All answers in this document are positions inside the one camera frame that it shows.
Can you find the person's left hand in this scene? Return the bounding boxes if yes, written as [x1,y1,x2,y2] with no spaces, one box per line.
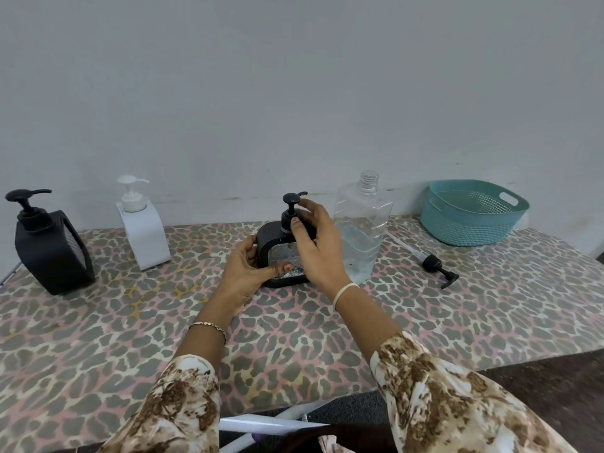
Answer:
[218,235,293,316]

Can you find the person's right hand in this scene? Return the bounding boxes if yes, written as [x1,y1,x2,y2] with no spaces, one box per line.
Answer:
[291,198,352,291]

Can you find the tall clear plastic bottle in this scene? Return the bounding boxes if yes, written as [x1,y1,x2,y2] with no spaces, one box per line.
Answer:
[332,170,393,286]

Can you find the black square soap dispenser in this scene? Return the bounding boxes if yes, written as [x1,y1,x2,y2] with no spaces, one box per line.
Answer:
[255,220,318,289]

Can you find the short black pump head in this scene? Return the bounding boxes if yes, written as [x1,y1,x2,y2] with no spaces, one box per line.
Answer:
[281,191,310,237]

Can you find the white soap dispenser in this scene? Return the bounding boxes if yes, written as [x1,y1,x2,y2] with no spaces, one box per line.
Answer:
[116,174,172,271]

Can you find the black pump with long tube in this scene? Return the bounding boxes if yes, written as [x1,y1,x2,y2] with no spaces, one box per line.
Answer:
[386,230,460,290]

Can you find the teal plastic basket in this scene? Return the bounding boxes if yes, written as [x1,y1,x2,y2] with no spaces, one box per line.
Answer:
[420,179,530,247]

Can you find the person's right forearm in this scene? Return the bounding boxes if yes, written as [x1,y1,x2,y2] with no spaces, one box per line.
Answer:
[332,287,567,453]

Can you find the person's left forearm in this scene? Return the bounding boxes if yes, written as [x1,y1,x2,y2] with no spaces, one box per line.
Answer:
[96,301,237,453]

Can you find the person's dark maroon garment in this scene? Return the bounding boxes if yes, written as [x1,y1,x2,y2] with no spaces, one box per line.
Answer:
[282,422,397,453]

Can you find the white wrist band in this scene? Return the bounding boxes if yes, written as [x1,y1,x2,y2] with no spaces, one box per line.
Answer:
[332,282,361,313]

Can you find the leopard print ironing board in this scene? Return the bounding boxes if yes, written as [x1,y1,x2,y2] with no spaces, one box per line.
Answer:
[0,215,604,453]

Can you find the gold bracelet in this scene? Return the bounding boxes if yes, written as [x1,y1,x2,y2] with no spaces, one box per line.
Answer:
[187,321,228,345]

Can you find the white ironing board leg frame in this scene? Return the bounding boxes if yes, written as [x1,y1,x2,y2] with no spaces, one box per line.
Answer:
[219,400,331,453]

